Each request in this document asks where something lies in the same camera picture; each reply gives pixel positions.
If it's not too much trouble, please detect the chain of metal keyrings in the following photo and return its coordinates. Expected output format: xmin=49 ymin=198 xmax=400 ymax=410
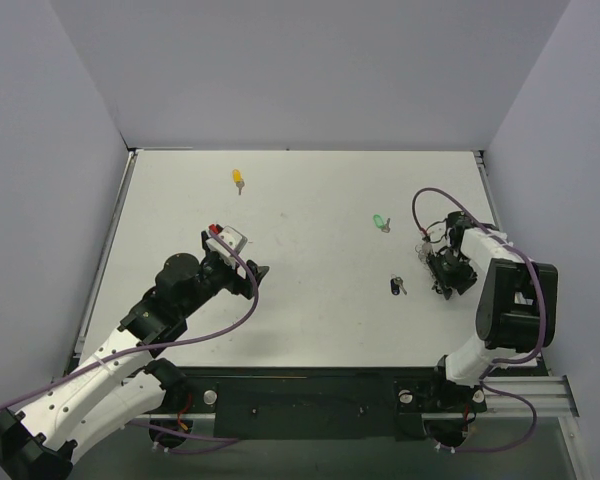
xmin=414 ymin=239 xmax=444 ymax=294

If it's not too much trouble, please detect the dark blue tagged key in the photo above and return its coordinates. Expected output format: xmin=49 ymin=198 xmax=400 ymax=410
xmin=390 ymin=275 xmax=408 ymax=296

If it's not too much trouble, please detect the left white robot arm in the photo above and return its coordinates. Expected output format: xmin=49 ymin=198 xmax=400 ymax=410
xmin=0 ymin=251 xmax=269 ymax=479

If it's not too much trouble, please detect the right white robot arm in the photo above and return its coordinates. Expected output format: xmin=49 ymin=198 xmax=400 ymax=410
xmin=422 ymin=211 xmax=559 ymax=409

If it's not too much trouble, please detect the green tagged key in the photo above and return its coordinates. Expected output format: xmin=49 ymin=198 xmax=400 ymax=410
xmin=373 ymin=214 xmax=391 ymax=233

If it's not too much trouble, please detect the yellow tagged key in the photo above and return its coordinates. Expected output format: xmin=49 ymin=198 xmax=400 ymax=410
xmin=232 ymin=169 xmax=245 ymax=195

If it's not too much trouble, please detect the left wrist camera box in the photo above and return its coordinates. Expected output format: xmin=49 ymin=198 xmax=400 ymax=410
xmin=201 ymin=224 xmax=248 ymax=269

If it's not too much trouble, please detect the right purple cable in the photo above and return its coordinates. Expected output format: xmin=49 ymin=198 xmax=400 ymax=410
xmin=412 ymin=187 xmax=554 ymax=455

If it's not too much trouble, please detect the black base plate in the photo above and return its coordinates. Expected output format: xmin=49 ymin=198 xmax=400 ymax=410
xmin=154 ymin=367 xmax=486 ymax=441

